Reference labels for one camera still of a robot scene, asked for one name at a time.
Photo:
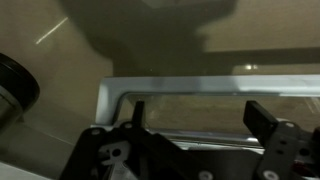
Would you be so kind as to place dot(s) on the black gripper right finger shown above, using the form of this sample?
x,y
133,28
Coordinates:
x,y
260,123

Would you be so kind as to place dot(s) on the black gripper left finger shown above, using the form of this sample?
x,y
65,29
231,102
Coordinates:
x,y
150,150

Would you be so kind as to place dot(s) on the stainless steel electric kettle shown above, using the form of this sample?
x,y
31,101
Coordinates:
x,y
16,83

